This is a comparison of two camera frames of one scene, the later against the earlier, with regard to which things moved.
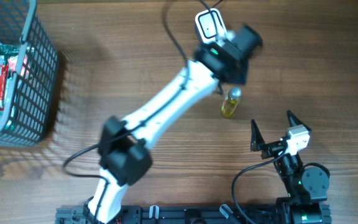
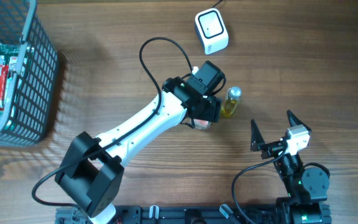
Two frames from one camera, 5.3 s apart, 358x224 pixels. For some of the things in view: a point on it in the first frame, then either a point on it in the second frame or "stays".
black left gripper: x=232 y=66 -> x=207 y=103
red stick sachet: x=0 y=80 stays
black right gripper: x=258 y=143 stays
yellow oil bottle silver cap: x=230 y=101 stays
